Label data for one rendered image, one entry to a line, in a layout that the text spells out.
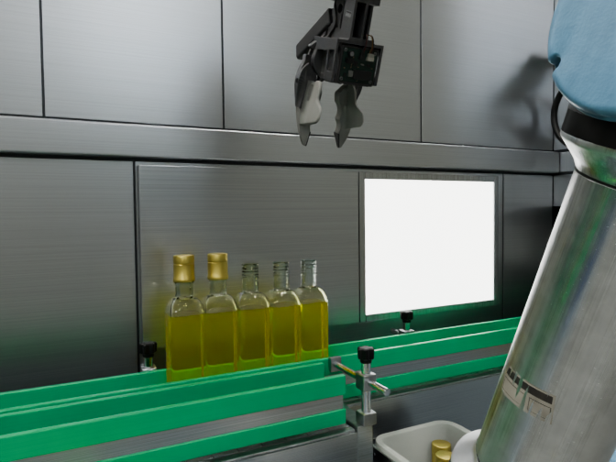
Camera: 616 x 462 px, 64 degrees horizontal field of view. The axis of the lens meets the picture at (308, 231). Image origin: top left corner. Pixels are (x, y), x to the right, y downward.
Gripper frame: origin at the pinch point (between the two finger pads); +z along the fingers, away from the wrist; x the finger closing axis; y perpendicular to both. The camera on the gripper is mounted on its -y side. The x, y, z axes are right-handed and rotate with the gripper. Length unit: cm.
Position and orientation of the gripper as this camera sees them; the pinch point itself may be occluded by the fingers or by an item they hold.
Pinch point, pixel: (321, 137)
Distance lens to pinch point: 75.5
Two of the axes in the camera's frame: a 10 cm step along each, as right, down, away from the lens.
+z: -1.4, 9.3, 3.4
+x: 9.0, -0.3, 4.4
